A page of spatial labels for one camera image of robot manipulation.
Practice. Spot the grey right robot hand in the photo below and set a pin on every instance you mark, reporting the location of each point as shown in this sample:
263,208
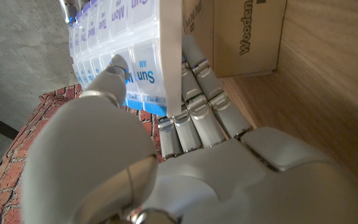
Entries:
70,11

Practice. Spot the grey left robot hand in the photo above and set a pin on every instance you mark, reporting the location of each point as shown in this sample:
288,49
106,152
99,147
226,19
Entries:
228,180

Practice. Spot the brown cardboard packing box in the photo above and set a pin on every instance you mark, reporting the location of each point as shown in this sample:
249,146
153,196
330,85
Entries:
244,31

